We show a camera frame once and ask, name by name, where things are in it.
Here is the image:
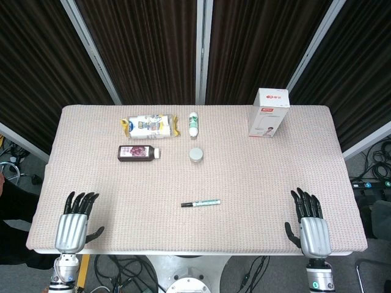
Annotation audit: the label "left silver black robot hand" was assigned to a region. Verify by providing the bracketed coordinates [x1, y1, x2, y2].
[54, 191, 105, 254]

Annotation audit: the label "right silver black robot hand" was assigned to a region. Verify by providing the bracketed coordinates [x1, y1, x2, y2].
[284, 187, 333, 259]

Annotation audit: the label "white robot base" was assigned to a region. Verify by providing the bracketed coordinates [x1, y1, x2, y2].
[143, 254, 233, 293]

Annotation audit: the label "dark purple bottle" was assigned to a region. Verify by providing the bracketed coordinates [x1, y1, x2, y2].
[117, 145, 161, 163]

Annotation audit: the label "yellow floor strip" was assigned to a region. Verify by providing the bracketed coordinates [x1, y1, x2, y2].
[75, 253, 92, 288]

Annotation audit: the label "person in black clothes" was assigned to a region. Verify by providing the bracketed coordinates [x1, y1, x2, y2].
[0, 172, 40, 270]

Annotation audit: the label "black power strip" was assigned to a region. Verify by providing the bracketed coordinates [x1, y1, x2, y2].
[349, 179, 391, 189]

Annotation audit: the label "pink woven tablecloth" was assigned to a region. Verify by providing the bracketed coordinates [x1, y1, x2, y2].
[26, 104, 368, 253]

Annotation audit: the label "white desk lamp box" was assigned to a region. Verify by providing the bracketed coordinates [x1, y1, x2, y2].
[247, 87, 291, 138]

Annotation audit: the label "yellow white snack bag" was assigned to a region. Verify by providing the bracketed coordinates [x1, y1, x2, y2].
[120, 113, 181, 140]

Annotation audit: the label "small round grey jar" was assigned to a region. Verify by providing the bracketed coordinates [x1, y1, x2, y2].
[188, 146, 205, 164]

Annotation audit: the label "dark ribbed partition panel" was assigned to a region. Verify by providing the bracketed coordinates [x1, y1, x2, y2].
[289, 0, 391, 153]
[74, 0, 198, 106]
[0, 0, 115, 155]
[205, 0, 334, 106]

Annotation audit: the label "small white green bottle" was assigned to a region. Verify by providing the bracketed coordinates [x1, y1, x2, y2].
[188, 112, 200, 138]

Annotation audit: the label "black floor cable bundle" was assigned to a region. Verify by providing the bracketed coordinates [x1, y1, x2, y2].
[354, 142, 391, 181]
[0, 134, 30, 163]
[92, 254, 160, 293]

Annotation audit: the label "black cable with inline switch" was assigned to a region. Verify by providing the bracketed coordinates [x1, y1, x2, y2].
[240, 255, 270, 290]

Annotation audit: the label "chrome stool frame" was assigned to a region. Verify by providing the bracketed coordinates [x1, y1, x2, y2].
[0, 161, 21, 184]

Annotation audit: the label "aluminium partition post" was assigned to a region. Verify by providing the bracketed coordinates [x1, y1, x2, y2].
[342, 120, 391, 162]
[286, 0, 348, 92]
[194, 0, 214, 106]
[59, 0, 123, 106]
[0, 121, 50, 163]

